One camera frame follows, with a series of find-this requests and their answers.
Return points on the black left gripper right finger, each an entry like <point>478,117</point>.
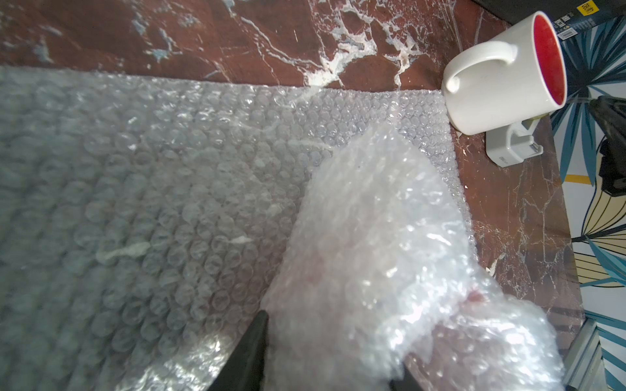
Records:
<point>407,382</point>

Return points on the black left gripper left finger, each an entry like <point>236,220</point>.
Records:
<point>243,371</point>

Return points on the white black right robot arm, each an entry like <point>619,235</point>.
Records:
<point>609,113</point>

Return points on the white mug red inside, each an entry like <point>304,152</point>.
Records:
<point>518,75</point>

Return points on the yellow black plastic toolbox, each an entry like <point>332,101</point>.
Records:
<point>568,17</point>

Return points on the aluminium front frame rail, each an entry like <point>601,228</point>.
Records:
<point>585,370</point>

